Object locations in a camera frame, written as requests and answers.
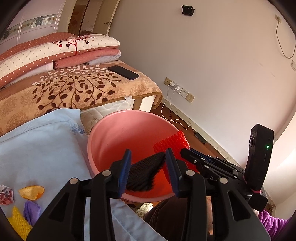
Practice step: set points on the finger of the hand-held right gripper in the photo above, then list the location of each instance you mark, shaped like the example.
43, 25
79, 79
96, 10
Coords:
203, 165
203, 155

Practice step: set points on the tan leaf-print blanket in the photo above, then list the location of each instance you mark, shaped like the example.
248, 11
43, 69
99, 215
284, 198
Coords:
81, 89

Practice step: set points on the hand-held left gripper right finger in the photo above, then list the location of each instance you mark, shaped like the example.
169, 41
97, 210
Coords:
172, 172

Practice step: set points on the person's right forearm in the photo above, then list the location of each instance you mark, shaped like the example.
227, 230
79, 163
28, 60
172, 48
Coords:
272, 223

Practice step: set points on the black foam net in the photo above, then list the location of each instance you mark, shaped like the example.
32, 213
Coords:
143, 171

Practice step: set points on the black device on floor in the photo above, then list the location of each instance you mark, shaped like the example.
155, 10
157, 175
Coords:
200, 137

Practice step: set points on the patterned wrapper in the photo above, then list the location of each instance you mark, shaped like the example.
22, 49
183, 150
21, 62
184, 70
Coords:
5, 195

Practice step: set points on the white phone charger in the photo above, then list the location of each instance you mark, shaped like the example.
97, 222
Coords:
178, 88
172, 83

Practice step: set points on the white bed frame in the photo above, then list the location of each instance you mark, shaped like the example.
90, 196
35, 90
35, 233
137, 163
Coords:
145, 103

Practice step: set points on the beige socket with chargers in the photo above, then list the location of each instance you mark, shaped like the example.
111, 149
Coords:
167, 81

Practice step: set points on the yellow foam net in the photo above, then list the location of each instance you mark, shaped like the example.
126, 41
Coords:
18, 222

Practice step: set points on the beige high wall socket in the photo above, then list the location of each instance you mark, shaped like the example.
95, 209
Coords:
278, 19

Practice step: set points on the light blue cloth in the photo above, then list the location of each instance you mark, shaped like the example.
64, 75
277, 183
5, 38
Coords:
46, 150

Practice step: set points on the purple cloth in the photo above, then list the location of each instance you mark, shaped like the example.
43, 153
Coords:
33, 212

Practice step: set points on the red foam net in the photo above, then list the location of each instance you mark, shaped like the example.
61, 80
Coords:
171, 141

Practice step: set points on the beige empty wall socket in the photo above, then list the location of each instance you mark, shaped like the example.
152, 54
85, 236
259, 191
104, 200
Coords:
190, 97

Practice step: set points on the black wall box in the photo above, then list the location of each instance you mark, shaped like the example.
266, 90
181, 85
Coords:
187, 10

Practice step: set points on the white wall socket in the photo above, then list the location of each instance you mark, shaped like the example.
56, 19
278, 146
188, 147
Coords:
184, 92

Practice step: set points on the pink plastic bucket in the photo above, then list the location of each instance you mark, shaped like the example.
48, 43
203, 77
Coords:
129, 134

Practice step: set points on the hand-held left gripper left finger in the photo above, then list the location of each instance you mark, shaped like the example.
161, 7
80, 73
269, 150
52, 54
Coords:
124, 172

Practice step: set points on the white mattress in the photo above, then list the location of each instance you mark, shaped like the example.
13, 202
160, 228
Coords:
92, 115

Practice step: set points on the white wardrobe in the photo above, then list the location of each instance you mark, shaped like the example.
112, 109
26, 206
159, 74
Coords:
30, 23

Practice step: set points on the black smartphone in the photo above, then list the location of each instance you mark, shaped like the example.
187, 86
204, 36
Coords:
123, 72

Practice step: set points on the white dotted folded quilt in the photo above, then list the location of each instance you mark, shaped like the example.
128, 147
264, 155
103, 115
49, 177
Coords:
46, 51

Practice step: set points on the cream door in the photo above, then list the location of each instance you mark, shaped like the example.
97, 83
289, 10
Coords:
97, 16

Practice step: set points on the person's dark trouser leg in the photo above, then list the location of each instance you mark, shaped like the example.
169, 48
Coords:
166, 219

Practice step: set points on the pink folded blanket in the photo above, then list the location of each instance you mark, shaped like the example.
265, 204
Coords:
87, 58

